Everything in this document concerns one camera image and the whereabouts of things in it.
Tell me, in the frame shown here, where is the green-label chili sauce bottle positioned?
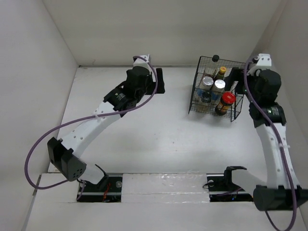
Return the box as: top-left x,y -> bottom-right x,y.
214,66 -> 227,80

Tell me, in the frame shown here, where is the red-lid sauce jar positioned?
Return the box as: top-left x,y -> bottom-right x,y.
215,92 -> 236,116

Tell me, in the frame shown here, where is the blue-band silver-top shaker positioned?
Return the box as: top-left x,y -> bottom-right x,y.
212,79 -> 226,92
197,76 -> 214,96

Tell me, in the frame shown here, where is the tall red-label sauce bottle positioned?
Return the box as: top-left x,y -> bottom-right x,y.
204,54 -> 219,78

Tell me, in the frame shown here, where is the black-cap white spice bottle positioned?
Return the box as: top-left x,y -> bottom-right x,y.
199,91 -> 212,106

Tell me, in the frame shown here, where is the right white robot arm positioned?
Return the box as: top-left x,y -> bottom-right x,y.
222,67 -> 308,211

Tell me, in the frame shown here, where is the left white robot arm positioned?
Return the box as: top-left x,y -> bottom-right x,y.
47,66 -> 165,191

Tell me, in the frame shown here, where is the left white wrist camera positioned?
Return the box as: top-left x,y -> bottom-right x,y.
133,54 -> 151,71

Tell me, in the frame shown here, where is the black wire basket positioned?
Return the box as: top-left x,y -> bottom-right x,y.
188,56 -> 244,122

